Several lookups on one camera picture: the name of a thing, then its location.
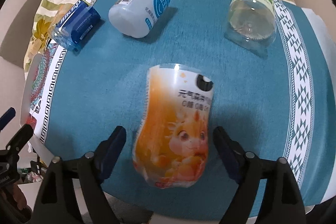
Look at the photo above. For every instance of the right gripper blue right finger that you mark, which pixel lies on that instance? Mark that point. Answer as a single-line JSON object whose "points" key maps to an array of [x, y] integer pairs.
{"points": [[231, 153]]}

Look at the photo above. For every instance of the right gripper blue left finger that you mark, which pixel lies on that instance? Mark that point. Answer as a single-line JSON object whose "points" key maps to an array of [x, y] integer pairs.
{"points": [[108, 152]]}

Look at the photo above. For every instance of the orange cartoon bottle cup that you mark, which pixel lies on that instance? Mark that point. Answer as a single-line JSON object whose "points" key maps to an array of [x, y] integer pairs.
{"points": [[172, 144]]}

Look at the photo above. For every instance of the green label clear cup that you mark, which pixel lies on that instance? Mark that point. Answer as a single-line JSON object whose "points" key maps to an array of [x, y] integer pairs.
{"points": [[251, 24]]}

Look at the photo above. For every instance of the blue label clear cup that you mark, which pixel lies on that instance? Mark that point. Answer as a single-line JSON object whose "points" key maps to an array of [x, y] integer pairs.
{"points": [[72, 28]]}

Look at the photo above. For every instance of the white translucent blue-logo cup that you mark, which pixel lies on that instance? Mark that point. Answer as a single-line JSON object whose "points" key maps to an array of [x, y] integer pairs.
{"points": [[136, 18]]}

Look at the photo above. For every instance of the person's left hand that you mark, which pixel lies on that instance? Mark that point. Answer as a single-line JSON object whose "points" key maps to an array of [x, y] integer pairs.
{"points": [[18, 197]]}

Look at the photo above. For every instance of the teal patterned cloth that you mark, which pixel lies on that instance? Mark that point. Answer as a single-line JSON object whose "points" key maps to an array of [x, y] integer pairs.
{"points": [[279, 105]]}

